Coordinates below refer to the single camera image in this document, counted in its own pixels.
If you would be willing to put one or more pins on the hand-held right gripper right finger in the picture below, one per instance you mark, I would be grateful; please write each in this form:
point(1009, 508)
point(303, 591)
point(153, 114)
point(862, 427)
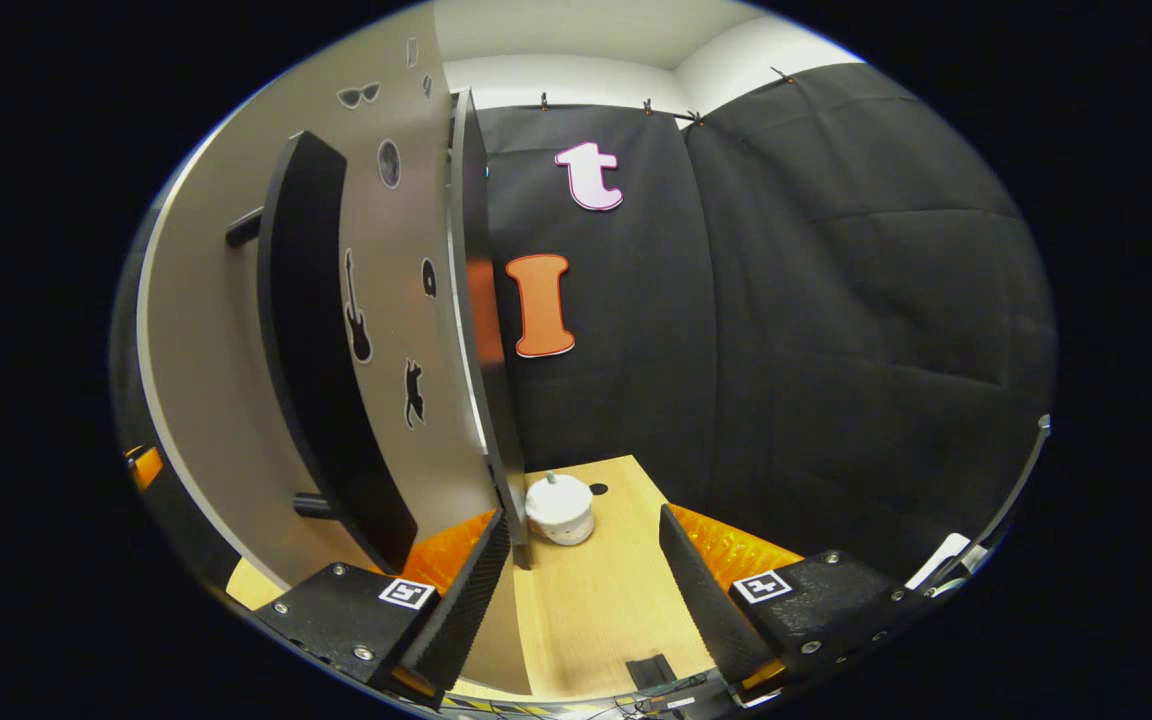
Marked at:
point(701, 600)

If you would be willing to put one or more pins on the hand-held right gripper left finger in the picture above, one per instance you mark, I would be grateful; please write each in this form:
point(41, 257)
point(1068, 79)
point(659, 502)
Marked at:
point(461, 610)

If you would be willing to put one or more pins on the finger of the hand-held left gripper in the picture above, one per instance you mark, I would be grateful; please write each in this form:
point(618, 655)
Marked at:
point(144, 468)

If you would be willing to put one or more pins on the beige cabinet door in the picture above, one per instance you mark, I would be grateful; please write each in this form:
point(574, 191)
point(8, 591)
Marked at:
point(206, 350)

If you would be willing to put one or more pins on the black rectangular block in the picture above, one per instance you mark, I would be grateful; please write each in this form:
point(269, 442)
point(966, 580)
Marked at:
point(651, 670)

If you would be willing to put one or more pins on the black backdrop cloth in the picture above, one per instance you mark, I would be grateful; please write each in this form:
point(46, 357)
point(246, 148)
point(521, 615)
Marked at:
point(836, 300)

